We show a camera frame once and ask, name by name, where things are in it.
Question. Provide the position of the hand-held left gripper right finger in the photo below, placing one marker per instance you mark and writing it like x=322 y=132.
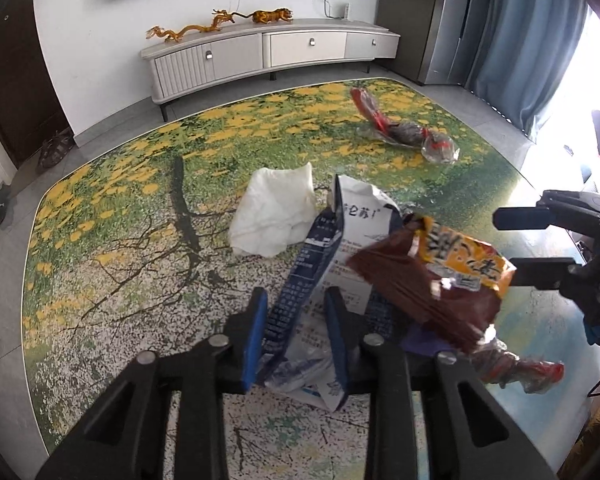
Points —
x=337 y=340

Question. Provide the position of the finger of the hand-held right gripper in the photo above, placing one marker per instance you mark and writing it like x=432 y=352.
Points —
x=545 y=271
x=530 y=217

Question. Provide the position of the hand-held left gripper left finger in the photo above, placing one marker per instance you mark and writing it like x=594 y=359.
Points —
x=252 y=340

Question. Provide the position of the brown yellow snack bag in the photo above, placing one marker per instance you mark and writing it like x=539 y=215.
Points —
x=420 y=285

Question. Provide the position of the white blue printed wrapper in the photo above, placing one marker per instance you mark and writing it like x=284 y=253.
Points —
x=360 y=220

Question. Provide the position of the purple wrapper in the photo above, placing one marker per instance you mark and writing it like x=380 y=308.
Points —
x=422 y=342

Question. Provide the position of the crumpled clear red wrapper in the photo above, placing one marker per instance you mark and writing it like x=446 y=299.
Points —
x=520 y=370

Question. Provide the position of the large white tissue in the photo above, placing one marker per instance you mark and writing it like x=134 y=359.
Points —
x=275 y=210

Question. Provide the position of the landscape print coffee table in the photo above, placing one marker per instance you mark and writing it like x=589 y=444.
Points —
x=140 y=240

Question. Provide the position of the long clear red wrapper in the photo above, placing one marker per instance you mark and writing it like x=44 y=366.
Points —
x=405 y=132

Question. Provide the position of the blue curtain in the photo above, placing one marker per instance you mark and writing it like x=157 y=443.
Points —
x=530 y=35

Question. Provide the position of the grey refrigerator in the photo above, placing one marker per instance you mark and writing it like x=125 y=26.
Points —
x=415 y=20

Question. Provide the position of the brown sandals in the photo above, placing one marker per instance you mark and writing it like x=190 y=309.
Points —
x=55 y=150

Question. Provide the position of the grey television stand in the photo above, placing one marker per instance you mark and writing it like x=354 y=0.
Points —
x=230 y=57

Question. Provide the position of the black shoe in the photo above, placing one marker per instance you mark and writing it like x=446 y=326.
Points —
x=2 y=205

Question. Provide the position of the orange dragon figurine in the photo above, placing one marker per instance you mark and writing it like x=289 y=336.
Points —
x=190 y=30

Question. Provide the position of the orange tiger figurine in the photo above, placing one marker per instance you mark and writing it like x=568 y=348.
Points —
x=272 y=16

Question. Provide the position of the dark brown door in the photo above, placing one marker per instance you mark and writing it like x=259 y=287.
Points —
x=15 y=75

